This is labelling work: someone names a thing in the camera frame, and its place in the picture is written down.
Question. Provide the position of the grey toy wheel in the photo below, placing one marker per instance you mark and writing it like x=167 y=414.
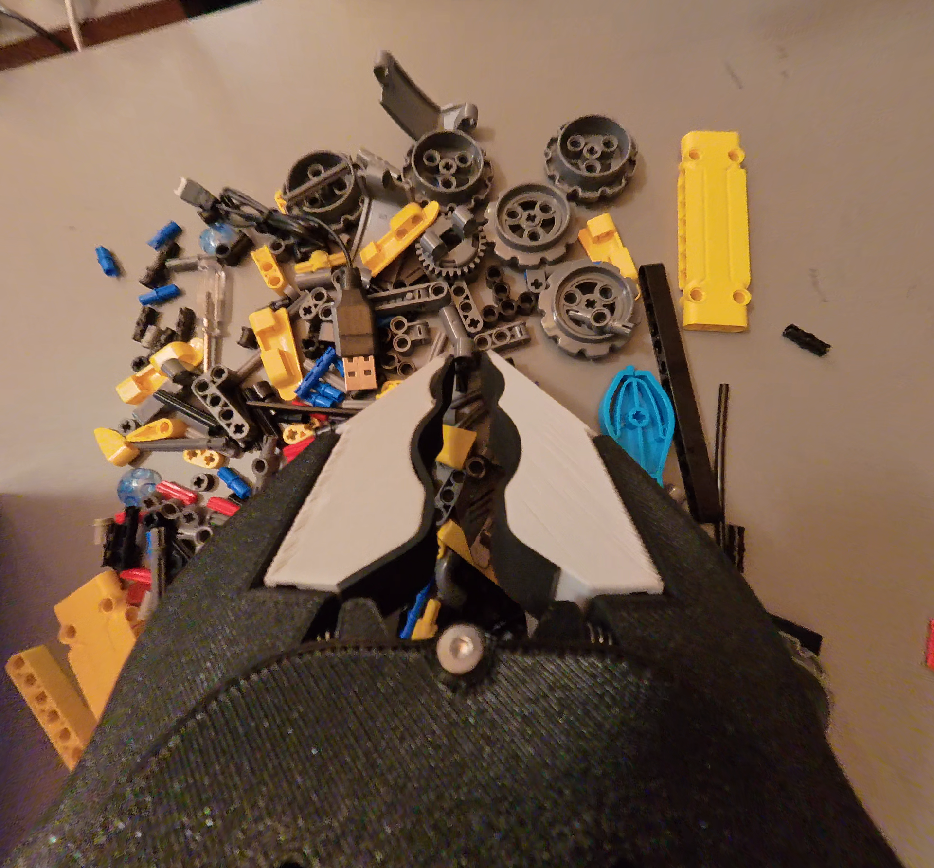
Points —
x=529 y=222
x=321 y=189
x=591 y=157
x=591 y=308
x=446 y=169

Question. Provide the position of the pile of small building parts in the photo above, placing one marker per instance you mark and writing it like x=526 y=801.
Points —
x=481 y=299

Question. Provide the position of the grey gear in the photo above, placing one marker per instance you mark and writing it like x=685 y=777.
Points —
x=467 y=270

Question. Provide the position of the yellow flat panel piece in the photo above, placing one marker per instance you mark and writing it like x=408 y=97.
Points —
x=95 y=634

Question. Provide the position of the blue part separator tool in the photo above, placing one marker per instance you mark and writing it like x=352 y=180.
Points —
x=636 y=417

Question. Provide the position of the yellow long panel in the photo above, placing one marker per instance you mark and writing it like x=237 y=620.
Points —
x=715 y=241

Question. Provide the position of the black connector pin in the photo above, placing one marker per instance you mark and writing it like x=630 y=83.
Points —
x=806 y=340
x=730 y=543

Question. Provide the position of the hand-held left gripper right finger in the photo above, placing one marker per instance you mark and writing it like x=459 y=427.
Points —
x=576 y=503

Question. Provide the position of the red connector pin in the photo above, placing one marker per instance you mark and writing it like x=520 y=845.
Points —
x=929 y=642

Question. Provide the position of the black thin axle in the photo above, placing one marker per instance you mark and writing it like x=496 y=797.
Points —
x=722 y=445

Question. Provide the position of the blue connector pin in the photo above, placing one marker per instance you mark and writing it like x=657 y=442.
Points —
x=107 y=261
x=158 y=295
x=166 y=235

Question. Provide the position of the black long beam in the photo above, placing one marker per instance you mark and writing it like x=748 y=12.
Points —
x=675 y=372

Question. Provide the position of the grey hinged panel piece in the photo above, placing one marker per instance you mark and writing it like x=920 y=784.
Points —
x=408 y=95

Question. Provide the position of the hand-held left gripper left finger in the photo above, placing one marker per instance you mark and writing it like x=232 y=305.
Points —
x=350 y=503

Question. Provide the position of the yellow holed beam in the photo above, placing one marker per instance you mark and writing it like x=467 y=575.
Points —
x=47 y=707

